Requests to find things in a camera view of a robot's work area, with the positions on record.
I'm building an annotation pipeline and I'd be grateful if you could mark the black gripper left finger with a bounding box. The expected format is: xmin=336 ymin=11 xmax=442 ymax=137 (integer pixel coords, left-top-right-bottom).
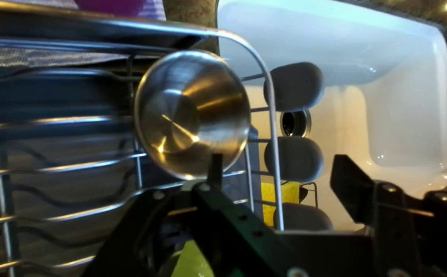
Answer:
xmin=82 ymin=152 xmax=307 ymax=277

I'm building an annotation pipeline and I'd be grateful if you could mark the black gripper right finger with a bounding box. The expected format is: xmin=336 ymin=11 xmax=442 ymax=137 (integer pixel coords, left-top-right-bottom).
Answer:
xmin=330 ymin=152 xmax=447 ymax=277

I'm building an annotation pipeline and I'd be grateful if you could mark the stainless steel drying rack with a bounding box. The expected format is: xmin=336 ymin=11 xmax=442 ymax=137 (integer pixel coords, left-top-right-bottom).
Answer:
xmin=0 ymin=0 xmax=328 ymax=277

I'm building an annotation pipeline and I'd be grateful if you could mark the yellow sponge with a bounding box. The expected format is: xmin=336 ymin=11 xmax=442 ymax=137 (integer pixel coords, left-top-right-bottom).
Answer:
xmin=261 ymin=180 xmax=310 ymax=229

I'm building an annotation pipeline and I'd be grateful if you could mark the white kitchen sink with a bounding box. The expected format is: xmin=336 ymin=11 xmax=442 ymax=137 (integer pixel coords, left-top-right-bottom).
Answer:
xmin=216 ymin=0 xmax=447 ymax=232

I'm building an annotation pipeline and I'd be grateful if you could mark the metal sink drain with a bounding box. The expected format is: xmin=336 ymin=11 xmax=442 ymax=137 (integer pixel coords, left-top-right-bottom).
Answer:
xmin=281 ymin=108 xmax=313 ymax=138

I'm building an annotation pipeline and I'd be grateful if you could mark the stainless steel bowl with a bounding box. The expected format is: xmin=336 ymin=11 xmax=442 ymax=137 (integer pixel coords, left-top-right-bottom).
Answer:
xmin=133 ymin=49 xmax=253 ymax=182

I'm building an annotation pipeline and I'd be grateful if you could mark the blue striped dish cloth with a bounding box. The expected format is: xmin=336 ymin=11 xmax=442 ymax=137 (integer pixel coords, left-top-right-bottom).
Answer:
xmin=140 ymin=0 xmax=168 ymax=22

